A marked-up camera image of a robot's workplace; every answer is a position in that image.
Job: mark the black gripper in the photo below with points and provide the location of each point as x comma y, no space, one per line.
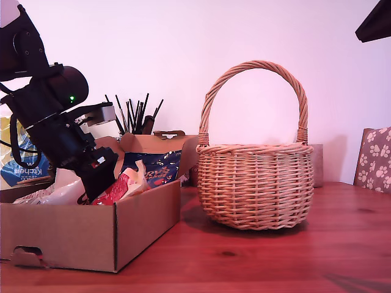
64,140

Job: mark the red white egg bag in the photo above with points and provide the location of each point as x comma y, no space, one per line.
122,186

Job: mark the brown cardboard box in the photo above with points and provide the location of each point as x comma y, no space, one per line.
76,235

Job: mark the woven wicker basket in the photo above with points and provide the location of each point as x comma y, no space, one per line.
256,189

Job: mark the thin black reed stick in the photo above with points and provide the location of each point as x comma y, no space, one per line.
158,108
122,113
120,124
145,107
132,113

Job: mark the blue Terry's egg bag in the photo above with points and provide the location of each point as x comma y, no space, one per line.
162,171

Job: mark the brown reed stick holder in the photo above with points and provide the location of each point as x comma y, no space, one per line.
149,125

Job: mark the kitchen towel pack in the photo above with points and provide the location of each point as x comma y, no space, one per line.
12,171

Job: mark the grey container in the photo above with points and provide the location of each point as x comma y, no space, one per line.
318,164

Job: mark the paw print chair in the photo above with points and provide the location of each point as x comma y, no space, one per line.
375,158

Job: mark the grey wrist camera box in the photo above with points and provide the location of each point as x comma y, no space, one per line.
105,114

